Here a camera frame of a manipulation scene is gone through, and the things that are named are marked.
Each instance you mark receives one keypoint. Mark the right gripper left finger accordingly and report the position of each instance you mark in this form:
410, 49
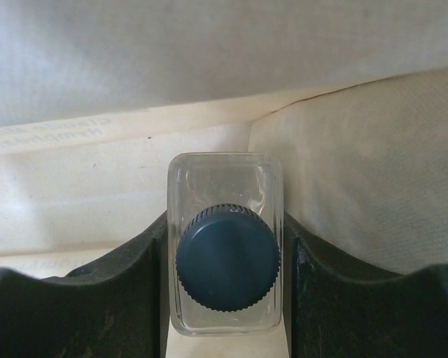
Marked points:
114, 306

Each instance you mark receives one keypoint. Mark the clear square bottle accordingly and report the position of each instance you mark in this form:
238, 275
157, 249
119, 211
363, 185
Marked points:
225, 213

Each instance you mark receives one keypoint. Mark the canvas tote bag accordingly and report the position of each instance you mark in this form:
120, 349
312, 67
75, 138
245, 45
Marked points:
98, 97

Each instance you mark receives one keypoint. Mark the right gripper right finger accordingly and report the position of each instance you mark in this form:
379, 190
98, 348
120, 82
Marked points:
336, 305

